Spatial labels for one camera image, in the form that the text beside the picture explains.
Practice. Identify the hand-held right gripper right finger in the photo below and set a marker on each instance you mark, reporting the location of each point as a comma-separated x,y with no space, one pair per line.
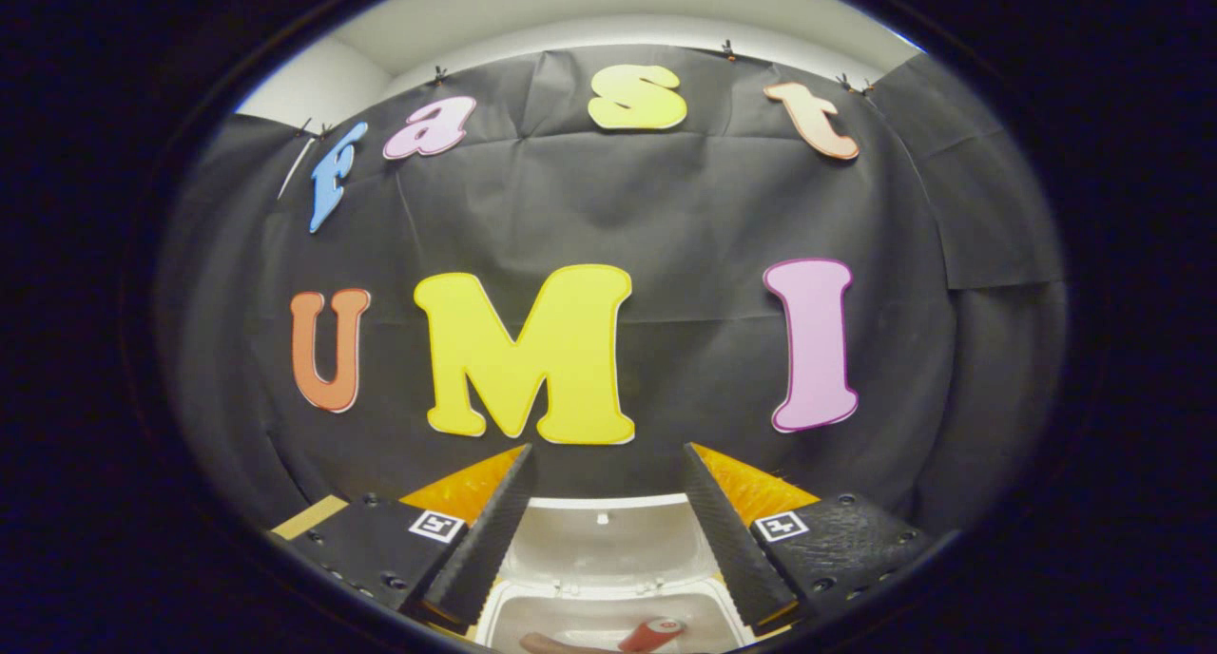
737,540

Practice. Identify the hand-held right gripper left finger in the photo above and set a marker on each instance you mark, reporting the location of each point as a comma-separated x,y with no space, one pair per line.
485,540

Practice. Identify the white desktop garbage bin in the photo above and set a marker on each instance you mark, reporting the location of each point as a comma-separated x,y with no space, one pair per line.
599,549

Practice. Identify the red pop can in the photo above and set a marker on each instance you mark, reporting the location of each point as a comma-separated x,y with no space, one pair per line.
651,635

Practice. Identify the wooden desktop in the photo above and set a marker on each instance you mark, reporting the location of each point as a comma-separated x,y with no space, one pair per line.
309,518

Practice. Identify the black backdrop cloth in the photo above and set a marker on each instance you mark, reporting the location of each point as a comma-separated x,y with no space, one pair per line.
685,207

